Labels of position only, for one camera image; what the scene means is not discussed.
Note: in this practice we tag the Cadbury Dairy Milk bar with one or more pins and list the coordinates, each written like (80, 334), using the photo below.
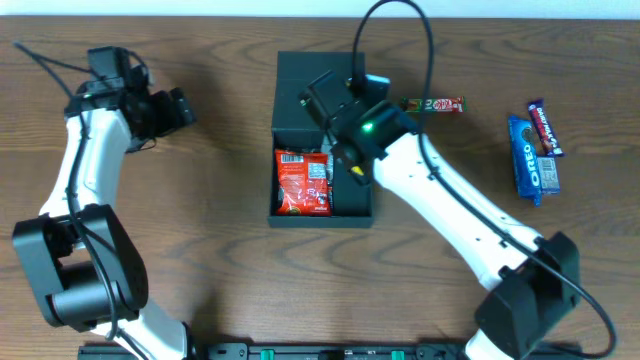
(547, 136)

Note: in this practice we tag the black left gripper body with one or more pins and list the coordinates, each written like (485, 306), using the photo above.
(167, 110)

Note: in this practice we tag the yellow sunflower seed packet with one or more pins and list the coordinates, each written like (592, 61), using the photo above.
(357, 170)

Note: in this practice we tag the black rectangular box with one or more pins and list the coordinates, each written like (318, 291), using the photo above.
(293, 129)

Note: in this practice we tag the red snack packet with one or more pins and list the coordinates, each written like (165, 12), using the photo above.
(302, 182)

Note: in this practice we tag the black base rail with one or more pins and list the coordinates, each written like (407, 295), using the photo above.
(241, 351)

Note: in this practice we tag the blue Oreo packet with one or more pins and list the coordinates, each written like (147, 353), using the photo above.
(535, 176)

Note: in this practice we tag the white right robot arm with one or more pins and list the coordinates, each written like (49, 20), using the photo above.
(530, 280)

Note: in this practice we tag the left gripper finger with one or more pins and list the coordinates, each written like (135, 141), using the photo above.
(185, 115)
(166, 115)

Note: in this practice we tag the green red KitKat bar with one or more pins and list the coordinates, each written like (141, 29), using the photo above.
(434, 105)

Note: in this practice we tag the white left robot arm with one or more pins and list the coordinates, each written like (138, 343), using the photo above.
(83, 268)

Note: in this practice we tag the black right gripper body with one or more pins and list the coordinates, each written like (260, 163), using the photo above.
(329, 93)

